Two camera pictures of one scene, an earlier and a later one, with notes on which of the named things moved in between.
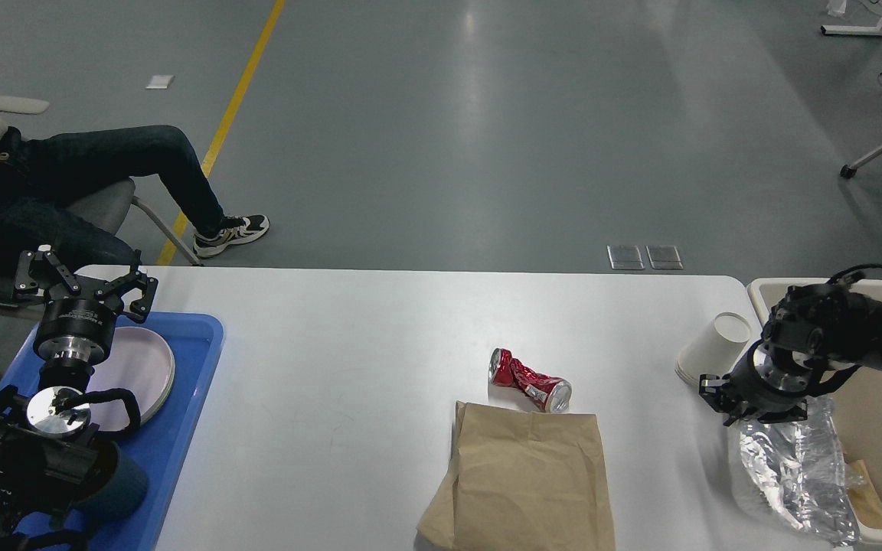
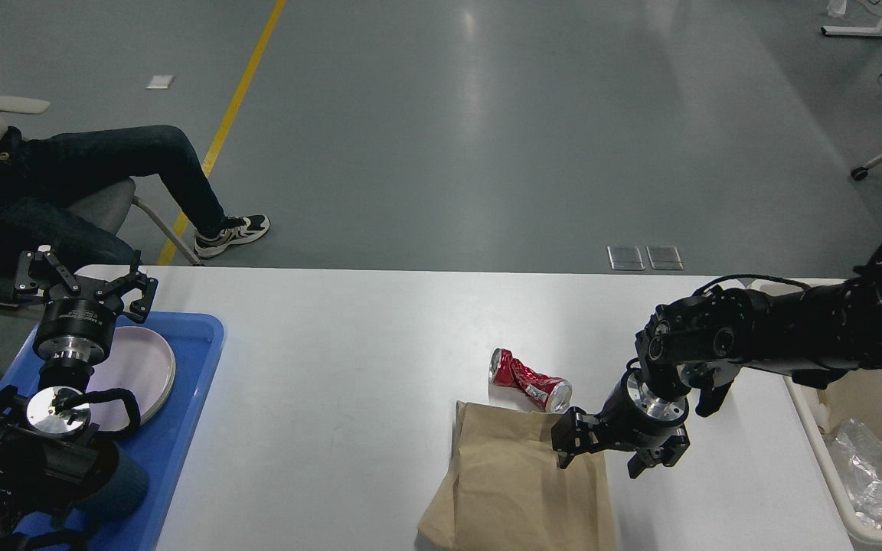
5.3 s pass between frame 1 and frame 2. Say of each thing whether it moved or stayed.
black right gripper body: moved
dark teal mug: stayed
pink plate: stayed
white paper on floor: stayed
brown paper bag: stayed
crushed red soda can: stayed
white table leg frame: stayed
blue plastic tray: stayed
